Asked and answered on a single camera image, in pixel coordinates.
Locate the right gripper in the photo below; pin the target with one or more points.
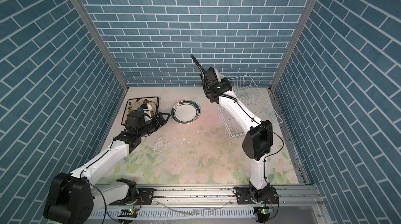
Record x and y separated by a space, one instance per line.
224 84

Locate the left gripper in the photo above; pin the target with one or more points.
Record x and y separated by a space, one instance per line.
161 120

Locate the round white plate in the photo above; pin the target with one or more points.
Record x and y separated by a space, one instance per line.
220 76
185 112

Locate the black square plate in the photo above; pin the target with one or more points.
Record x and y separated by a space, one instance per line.
134 104

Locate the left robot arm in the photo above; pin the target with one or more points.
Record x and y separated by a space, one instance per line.
75 195

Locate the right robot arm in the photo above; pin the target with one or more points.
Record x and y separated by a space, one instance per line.
258 133

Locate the left corner metal profile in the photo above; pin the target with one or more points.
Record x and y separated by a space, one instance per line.
89 24

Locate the corner metal profile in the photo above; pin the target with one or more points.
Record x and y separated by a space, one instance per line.
89 24
294 40

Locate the right corner metal profile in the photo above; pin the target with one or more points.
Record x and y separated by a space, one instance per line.
294 40

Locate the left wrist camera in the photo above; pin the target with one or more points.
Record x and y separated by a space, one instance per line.
147 108

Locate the white wire dish rack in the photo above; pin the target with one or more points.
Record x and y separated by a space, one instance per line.
256 99

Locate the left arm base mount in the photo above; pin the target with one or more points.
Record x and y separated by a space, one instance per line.
141 196

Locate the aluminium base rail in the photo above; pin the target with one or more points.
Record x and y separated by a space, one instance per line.
204 196

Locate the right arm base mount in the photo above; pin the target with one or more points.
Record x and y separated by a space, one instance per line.
250 195

